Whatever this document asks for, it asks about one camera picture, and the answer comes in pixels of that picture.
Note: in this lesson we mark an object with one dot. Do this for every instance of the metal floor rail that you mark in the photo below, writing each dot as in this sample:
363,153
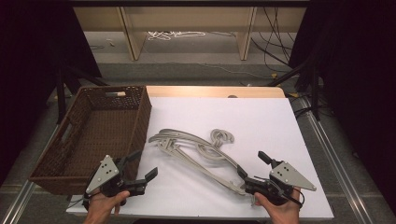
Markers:
18,202
339,168

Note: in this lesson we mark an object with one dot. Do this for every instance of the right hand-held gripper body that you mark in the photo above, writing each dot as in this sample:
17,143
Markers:
283,175

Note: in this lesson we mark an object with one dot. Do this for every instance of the black curtain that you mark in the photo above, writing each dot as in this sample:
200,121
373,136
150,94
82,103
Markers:
358,62
28,46

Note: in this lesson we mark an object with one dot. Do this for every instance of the person's right hand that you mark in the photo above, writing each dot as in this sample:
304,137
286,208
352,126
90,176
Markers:
285,213

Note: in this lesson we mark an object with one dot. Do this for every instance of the brown wicker basket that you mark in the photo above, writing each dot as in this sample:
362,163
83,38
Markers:
102,130

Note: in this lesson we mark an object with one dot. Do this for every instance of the person's left hand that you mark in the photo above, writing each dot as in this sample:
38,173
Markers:
101,208

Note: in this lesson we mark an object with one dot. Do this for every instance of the white table board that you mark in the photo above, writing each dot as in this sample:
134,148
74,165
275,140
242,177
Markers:
249,124

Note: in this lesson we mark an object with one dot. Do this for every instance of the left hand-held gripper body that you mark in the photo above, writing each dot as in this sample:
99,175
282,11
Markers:
104,174

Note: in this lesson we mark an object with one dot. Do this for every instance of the light wooden desk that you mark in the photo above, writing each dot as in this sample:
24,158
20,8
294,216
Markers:
134,37

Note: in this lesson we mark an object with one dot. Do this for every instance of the light wooden table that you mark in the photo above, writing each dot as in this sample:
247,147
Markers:
202,91

